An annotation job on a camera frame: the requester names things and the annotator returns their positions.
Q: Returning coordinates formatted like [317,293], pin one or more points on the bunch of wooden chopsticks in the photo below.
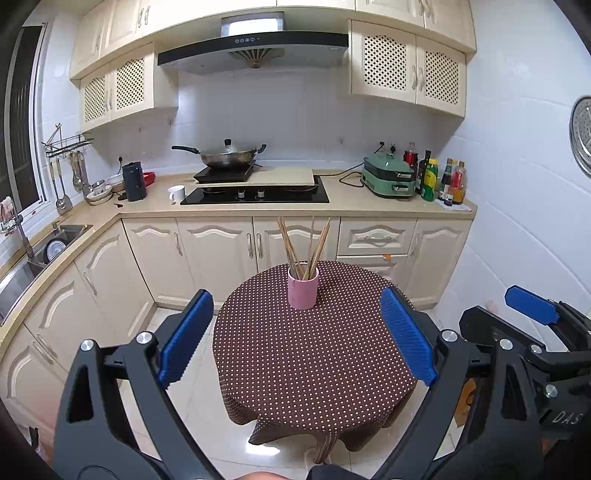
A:
[305,270]

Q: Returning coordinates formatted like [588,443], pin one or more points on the stacked bowls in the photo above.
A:
[99,194]

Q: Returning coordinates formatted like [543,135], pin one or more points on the dark oil bottle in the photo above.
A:
[424,177]

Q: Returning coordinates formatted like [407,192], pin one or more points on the dark sauce bottle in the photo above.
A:
[445,180]

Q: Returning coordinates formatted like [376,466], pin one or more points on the black induction cooker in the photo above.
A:
[221,174]

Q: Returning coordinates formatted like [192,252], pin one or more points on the red box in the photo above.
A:
[149,178]

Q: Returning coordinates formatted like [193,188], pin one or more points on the lattice door wall cabinet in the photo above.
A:
[129,83]
[383,62]

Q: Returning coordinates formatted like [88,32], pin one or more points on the brown polka-dot tablecloth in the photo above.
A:
[314,360]

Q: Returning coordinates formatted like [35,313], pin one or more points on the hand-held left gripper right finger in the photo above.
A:
[408,339]

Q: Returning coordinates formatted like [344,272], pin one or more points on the long steel ladle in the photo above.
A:
[62,203]

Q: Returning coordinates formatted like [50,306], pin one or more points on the short steel ladle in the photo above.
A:
[77,180]

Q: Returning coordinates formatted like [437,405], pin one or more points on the range hood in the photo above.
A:
[249,50]

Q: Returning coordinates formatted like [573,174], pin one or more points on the steel pot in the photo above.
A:
[55,250]

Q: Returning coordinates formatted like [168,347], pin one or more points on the round steel steamer tray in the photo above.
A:
[582,138]

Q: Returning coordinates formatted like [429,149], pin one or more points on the green yellow bottle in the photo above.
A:
[431,184]

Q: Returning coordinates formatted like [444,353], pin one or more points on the small amber bottle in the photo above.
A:
[458,197]

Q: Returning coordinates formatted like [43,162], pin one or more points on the dark window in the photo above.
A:
[21,115]

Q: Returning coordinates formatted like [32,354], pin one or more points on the steel wok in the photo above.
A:
[226,160]

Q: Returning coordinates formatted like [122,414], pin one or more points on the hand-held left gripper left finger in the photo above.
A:
[187,339]

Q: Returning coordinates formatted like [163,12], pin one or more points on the red label bottle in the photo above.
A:
[458,177]

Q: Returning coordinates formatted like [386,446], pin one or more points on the pink cup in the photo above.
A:
[302,293]

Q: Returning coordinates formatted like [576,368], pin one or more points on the beige board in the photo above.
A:
[281,175]

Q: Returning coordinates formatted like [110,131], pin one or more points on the cream wall cabinet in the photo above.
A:
[443,18]
[120,27]

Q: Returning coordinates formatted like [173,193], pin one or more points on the steel wall utensil rack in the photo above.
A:
[67,143]

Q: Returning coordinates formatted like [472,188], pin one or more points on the black glass gas hob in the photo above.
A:
[295,196]

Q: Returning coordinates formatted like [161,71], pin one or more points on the steel faucet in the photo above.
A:
[25,240]

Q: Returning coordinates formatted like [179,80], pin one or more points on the white mug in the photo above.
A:
[177,194]

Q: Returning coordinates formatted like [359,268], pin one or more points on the steel sink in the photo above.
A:
[18,286]

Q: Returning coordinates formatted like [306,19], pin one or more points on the black kettle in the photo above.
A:
[134,182]

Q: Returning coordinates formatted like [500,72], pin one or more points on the red-capped cola bottle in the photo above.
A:
[410,157]

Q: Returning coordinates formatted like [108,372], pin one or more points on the glass wok lid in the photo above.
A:
[228,150]

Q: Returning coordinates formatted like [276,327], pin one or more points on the white paper sheet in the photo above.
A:
[457,207]

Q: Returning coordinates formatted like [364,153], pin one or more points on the green electric cooker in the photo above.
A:
[388,182]

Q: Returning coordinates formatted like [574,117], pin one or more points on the pink cloth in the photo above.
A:
[7,210]

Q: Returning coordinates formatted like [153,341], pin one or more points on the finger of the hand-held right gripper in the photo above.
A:
[475,323]
[531,302]

